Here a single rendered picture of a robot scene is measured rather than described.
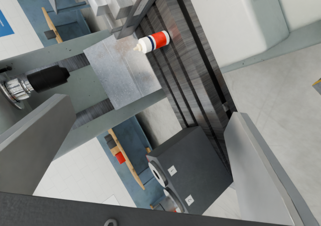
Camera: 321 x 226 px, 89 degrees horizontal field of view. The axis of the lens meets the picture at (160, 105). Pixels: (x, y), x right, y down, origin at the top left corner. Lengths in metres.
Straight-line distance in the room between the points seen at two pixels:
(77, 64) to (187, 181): 0.68
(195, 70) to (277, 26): 0.21
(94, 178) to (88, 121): 4.16
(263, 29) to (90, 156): 4.61
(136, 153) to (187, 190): 4.46
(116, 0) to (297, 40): 0.88
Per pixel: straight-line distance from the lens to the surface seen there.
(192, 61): 0.46
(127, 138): 4.83
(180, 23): 0.48
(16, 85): 0.47
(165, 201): 0.59
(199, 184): 0.57
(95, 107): 0.84
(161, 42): 0.49
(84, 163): 4.81
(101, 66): 0.85
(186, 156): 0.54
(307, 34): 1.08
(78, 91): 0.85
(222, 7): 0.48
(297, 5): 0.53
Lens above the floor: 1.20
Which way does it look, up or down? 24 degrees down
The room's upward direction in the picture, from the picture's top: 120 degrees counter-clockwise
